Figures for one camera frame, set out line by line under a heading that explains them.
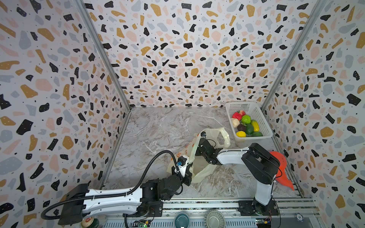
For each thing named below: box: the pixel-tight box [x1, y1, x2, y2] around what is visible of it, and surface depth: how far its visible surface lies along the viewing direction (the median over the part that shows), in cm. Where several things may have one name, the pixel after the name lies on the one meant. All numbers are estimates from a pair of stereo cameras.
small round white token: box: [294, 212, 305, 223], surface depth 74 cm
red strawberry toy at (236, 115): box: [231, 112, 242, 121], surface depth 112 cm
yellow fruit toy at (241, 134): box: [235, 130, 247, 138], surface depth 100 cm
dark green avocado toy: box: [245, 123, 254, 135], surface depth 105 cm
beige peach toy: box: [230, 117, 241, 128], surface depth 107 cm
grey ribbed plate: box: [203, 209, 226, 228], surface depth 72 cm
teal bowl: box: [174, 212, 191, 228], surface depth 72 cm
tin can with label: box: [80, 216, 100, 228], surface depth 63 cm
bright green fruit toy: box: [241, 114, 252, 124], surface depth 111 cm
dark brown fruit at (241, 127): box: [237, 123, 247, 132], surface depth 104 cm
